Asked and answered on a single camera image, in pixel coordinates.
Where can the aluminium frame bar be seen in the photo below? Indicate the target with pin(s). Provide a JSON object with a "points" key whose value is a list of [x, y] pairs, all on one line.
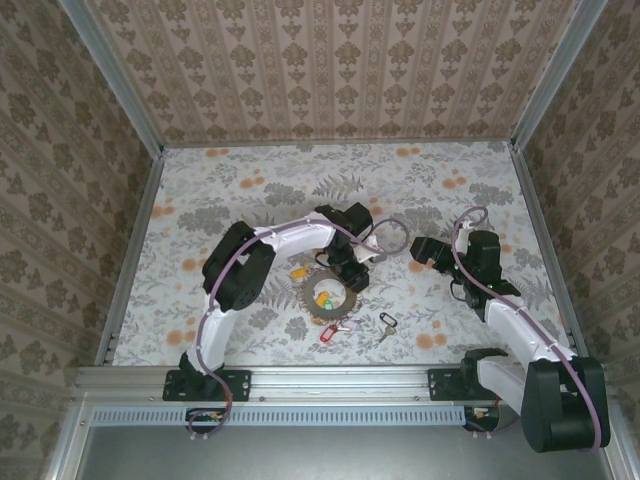
{"points": [[62, 460], [622, 467]]}

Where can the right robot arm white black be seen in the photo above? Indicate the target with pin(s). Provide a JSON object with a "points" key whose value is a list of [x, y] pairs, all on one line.
{"points": [[565, 400]]}

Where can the yellow key tag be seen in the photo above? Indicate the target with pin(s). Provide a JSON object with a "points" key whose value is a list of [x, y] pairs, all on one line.
{"points": [[321, 297], [299, 274]]}

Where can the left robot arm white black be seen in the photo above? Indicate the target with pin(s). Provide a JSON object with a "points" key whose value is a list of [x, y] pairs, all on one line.
{"points": [[300, 245]]}

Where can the aluminium corner post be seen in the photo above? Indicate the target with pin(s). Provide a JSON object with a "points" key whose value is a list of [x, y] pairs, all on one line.
{"points": [[554, 75], [117, 75]]}

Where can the small silver key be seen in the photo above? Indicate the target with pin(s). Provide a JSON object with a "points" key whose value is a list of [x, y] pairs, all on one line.
{"points": [[384, 336]]}

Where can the grey steel sheet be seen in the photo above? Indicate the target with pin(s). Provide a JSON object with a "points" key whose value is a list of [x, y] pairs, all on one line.
{"points": [[325, 455]]}

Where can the red key tag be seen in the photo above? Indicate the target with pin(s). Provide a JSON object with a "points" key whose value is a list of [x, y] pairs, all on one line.
{"points": [[328, 334]]}

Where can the green key tag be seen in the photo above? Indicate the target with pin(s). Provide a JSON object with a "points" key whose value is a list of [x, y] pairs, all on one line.
{"points": [[328, 304]]}

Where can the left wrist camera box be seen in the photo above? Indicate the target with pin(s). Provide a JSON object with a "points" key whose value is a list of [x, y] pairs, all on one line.
{"points": [[369, 256]]}

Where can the floral patterned table cover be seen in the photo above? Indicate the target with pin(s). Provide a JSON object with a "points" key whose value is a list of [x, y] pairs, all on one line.
{"points": [[320, 170]]}

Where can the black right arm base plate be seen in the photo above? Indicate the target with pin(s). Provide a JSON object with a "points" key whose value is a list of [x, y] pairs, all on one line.
{"points": [[440, 385]]}

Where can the aluminium mounting rail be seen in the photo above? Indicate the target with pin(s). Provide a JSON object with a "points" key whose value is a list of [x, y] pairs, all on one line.
{"points": [[340, 382]]}

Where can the black key tag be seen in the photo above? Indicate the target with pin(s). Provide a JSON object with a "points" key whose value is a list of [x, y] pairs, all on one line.
{"points": [[387, 318]]}

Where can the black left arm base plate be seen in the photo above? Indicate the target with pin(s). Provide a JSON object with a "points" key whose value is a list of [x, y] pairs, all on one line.
{"points": [[240, 385]]}

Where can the aluminium table side rail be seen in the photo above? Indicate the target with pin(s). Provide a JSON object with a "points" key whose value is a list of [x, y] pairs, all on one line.
{"points": [[135, 240], [541, 225]]}

